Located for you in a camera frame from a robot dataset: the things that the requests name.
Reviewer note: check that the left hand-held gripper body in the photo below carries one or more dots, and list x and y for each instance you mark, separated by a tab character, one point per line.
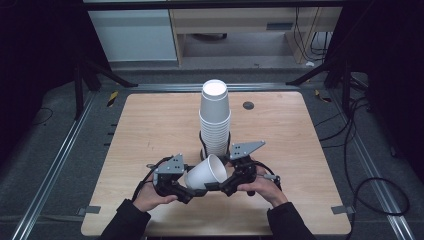
168	181

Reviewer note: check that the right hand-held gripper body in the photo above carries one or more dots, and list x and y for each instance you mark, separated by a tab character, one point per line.
245	170

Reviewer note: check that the single white paper cup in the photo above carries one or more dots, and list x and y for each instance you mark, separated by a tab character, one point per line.
200	175

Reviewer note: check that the stack of white paper cups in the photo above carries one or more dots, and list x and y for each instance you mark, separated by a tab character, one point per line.
215	113

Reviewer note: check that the person's left hand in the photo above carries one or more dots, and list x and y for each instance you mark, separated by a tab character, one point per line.
150	198

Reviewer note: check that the person's right hand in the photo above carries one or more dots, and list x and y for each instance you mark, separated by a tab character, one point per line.
268	190

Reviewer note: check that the black round table grommet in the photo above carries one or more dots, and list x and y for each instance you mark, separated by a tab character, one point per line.
248	105

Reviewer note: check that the yellow black striped tape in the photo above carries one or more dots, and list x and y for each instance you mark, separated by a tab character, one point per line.
321	96
112	98

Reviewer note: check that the black metal stand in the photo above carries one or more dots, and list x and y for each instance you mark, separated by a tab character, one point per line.
78	93
346	86

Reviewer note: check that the white cabinet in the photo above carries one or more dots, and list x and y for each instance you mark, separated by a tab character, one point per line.
133	35

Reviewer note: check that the light wooden desk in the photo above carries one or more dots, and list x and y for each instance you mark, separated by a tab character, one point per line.
233	20

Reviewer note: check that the metal floor rail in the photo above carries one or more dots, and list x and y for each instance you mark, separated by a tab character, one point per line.
50	173
373	180
166	87

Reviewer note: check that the grey table edge bracket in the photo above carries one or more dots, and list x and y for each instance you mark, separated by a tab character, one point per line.
89	210
342	209

